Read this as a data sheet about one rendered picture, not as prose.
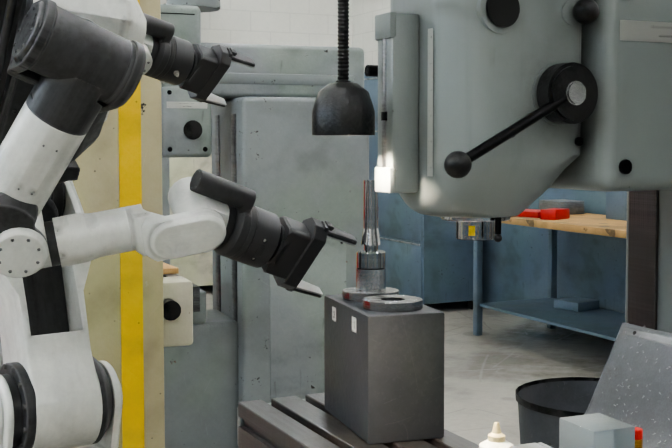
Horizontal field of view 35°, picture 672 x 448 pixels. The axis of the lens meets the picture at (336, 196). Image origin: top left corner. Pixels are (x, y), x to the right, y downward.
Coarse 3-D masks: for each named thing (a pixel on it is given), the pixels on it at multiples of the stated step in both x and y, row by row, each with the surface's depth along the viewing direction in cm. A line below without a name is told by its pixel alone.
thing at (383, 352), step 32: (352, 288) 171; (352, 320) 158; (384, 320) 152; (416, 320) 154; (352, 352) 159; (384, 352) 153; (416, 352) 154; (352, 384) 159; (384, 384) 153; (416, 384) 154; (352, 416) 159; (384, 416) 153; (416, 416) 155
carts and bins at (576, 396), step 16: (528, 384) 339; (544, 384) 343; (560, 384) 345; (576, 384) 346; (592, 384) 345; (528, 400) 338; (544, 400) 343; (560, 400) 345; (576, 400) 346; (528, 416) 316; (544, 416) 309; (560, 416) 304; (528, 432) 316; (544, 432) 310
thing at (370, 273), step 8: (360, 264) 167; (368, 264) 166; (376, 264) 166; (384, 264) 167; (360, 272) 167; (368, 272) 166; (376, 272) 166; (384, 272) 167; (360, 280) 167; (368, 280) 166; (376, 280) 166; (384, 280) 168; (360, 288) 167; (368, 288) 166; (376, 288) 166; (384, 288) 168
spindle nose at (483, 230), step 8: (456, 224) 131; (464, 224) 130; (472, 224) 129; (480, 224) 129; (488, 224) 129; (456, 232) 131; (464, 232) 130; (480, 232) 129; (488, 232) 129; (472, 240) 129; (480, 240) 129
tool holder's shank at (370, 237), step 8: (368, 184) 167; (368, 192) 167; (376, 192) 167; (368, 200) 167; (376, 200) 167; (368, 208) 167; (376, 208) 167; (368, 216) 167; (376, 216) 167; (368, 224) 167; (376, 224) 167; (368, 232) 167; (376, 232) 167; (368, 240) 167; (376, 240) 167; (368, 248) 167; (376, 248) 167
